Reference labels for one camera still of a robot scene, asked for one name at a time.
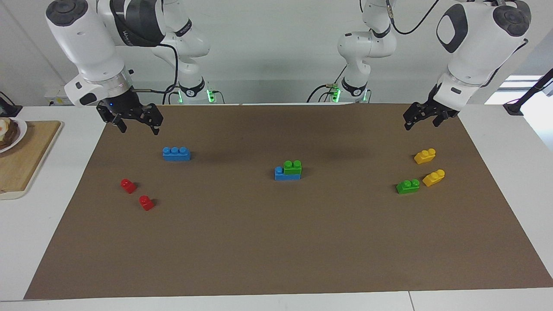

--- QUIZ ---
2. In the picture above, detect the white wall socket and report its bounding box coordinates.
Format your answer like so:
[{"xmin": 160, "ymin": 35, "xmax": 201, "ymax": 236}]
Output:
[{"xmin": 44, "ymin": 86, "xmax": 72, "ymax": 106}]

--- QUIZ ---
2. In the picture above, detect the black clamp stand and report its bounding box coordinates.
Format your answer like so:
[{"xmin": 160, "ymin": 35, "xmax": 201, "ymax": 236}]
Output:
[{"xmin": 503, "ymin": 68, "xmax": 553, "ymax": 116}]

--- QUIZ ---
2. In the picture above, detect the sandwich with egg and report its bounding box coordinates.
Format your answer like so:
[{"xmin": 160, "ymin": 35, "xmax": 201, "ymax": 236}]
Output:
[{"xmin": 0, "ymin": 118, "xmax": 20, "ymax": 149}]

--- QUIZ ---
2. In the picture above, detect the black desk clamp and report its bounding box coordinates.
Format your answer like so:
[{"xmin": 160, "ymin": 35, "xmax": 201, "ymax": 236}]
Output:
[{"xmin": 0, "ymin": 92, "xmax": 23, "ymax": 118}]

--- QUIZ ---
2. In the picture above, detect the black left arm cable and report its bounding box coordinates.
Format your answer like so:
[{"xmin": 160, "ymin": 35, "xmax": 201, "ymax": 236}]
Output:
[{"xmin": 386, "ymin": 0, "xmax": 441, "ymax": 35}]

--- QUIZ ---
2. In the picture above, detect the brown paper mat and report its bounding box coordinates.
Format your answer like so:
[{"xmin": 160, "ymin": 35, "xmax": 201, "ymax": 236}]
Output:
[{"xmin": 24, "ymin": 104, "xmax": 553, "ymax": 300}]

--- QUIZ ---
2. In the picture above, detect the black base cable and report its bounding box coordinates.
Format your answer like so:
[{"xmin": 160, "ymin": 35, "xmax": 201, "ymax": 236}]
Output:
[{"xmin": 307, "ymin": 65, "xmax": 348, "ymax": 103}]

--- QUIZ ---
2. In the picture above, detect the blue three-stud block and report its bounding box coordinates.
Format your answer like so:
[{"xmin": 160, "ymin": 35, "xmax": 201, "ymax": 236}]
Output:
[
  {"xmin": 275, "ymin": 166, "xmax": 302, "ymax": 181},
  {"xmin": 162, "ymin": 147, "xmax": 191, "ymax": 162}
]

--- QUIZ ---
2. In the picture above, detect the wooden cutting board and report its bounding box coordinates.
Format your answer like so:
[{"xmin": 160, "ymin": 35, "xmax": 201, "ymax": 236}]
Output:
[{"xmin": 0, "ymin": 121, "xmax": 62, "ymax": 200}]

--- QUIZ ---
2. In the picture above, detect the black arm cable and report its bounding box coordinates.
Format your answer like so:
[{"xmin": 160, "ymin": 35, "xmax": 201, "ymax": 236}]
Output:
[
  {"xmin": 386, "ymin": 0, "xmax": 441, "ymax": 35},
  {"xmin": 130, "ymin": 42, "xmax": 180, "ymax": 105}
]

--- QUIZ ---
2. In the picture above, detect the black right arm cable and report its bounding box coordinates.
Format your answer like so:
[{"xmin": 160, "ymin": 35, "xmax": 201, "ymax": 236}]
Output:
[{"xmin": 130, "ymin": 42, "xmax": 180, "ymax": 105}]

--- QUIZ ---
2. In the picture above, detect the white plate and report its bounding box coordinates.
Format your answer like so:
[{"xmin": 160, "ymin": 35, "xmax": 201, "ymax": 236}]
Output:
[{"xmin": 0, "ymin": 117, "xmax": 28, "ymax": 153}]

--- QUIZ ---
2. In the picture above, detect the yellow two-stud block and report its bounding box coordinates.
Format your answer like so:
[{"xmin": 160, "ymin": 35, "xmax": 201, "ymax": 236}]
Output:
[
  {"xmin": 414, "ymin": 148, "xmax": 436, "ymax": 165},
  {"xmin": 423, "ymin": 169, "xmax": 445, "ymax": 187}
]

